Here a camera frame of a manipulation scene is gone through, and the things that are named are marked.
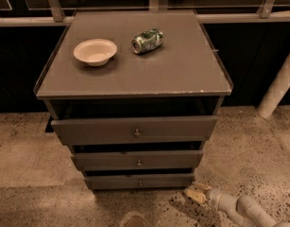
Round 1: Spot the metal railing frame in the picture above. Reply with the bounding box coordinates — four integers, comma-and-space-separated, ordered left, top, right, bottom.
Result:
0, 0, 290, 26

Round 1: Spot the grey top drawer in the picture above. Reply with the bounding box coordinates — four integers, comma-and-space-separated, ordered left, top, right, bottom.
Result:
52, 115, 217, 146

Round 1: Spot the grey drawer cabinet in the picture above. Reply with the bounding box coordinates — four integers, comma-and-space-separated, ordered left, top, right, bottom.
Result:
35, 12, 232, 179

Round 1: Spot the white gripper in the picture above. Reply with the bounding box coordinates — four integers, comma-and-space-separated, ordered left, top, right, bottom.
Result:
185, 182, 239, 218

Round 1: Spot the grey middle drawer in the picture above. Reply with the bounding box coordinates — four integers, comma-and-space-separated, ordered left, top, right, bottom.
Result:
72, 150, 203, 171

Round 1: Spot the grey bottom drawer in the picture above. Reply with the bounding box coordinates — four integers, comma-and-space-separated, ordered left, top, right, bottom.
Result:
84, 173, 194, 190

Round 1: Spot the grey drawer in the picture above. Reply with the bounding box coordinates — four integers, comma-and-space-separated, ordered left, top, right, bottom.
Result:
52, 115, 217, 146
84, 173, 194, 190
72, 150, 203, 171

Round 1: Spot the white diagonal post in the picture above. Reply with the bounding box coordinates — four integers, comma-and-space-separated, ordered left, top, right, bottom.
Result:
257, 52, 290, 118

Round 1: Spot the crushed green soda can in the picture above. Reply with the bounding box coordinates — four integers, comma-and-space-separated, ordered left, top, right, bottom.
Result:
131, 28, 163, 54

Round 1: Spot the white paper bowl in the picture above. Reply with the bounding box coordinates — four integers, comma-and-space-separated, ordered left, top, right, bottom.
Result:
74, 39, 117, 67

